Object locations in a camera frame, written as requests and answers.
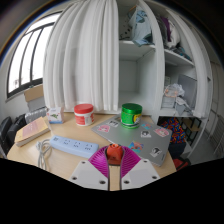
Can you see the small white printed box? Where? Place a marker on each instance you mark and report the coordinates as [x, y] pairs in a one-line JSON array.
[[55, 115]]

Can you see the colourful patterned bag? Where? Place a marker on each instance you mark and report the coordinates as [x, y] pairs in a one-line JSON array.
[[175, 131]]

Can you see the black bag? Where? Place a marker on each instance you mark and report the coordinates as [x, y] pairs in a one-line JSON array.
[[16, 128]]

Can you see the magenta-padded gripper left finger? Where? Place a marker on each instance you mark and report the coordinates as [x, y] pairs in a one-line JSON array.
[[87, 175]]

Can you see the brown cardboard box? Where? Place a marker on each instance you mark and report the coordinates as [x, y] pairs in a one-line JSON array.
[[33, 95]]

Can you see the white radiator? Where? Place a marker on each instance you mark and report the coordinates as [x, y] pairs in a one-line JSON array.
[[36, 115]]

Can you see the dark-framed window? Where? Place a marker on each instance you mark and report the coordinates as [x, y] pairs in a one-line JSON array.
[[26, 60]]

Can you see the white shelf unit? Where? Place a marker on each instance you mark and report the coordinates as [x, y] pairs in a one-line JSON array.
[[146, 80]]

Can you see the grey laptop with stickers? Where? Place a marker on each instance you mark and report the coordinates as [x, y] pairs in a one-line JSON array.
[[133, 135]]

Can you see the white jar with red lid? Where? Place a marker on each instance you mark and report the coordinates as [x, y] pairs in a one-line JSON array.
[[84, 116]]

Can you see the tan book with pink cover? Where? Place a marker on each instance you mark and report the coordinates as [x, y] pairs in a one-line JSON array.
[[31, 131]]

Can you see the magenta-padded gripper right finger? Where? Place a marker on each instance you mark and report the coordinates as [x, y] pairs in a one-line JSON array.
[[141, 173]]

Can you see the green round can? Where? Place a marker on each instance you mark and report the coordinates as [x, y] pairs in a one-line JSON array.
[[131, 115]]

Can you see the light blue power strip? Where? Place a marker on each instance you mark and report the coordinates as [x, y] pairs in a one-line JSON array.
[[73, 146]]

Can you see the orange-red charger block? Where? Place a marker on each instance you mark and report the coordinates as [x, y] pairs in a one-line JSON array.
[[115, 154]]

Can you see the white curtain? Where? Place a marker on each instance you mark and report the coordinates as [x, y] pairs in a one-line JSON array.
[[81, 56]]

